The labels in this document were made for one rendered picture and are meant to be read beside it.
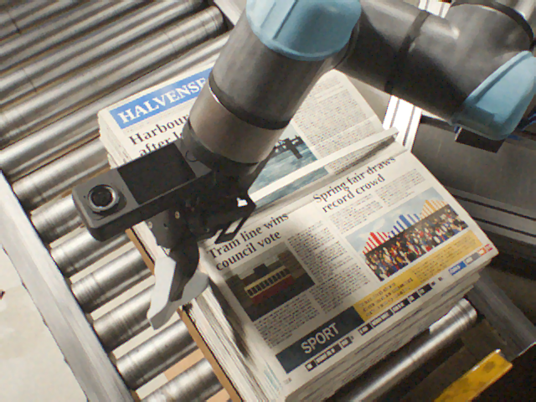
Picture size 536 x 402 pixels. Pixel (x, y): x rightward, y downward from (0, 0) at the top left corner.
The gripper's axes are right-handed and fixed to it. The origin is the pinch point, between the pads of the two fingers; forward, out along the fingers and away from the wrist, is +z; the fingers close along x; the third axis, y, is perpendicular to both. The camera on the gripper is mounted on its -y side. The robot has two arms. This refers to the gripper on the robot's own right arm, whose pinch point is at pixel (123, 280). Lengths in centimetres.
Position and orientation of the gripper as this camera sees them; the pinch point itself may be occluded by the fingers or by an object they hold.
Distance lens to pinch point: 65.9
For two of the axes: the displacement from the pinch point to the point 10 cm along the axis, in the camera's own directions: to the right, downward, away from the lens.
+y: 6.8, -1.5, 7.2
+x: -5.6, -7.4, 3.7
